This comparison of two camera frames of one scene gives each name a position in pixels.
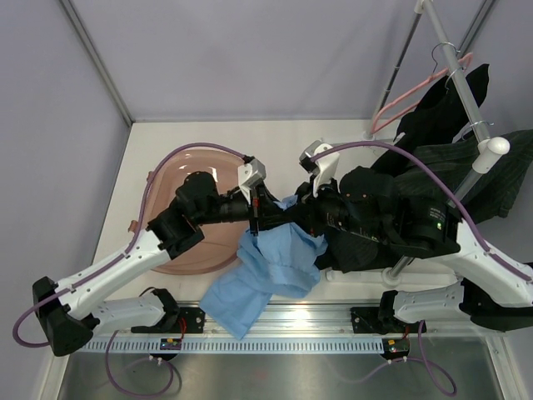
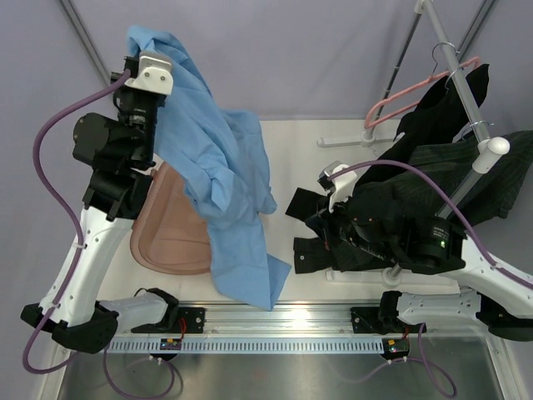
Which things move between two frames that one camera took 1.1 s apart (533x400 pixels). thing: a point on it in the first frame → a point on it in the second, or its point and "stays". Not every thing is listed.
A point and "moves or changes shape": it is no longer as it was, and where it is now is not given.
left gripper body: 256,204 → 133,112
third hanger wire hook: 475,122 stays
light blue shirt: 281,258 → 221,155
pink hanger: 375,127 moves or changes shape
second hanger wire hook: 449,77 stays
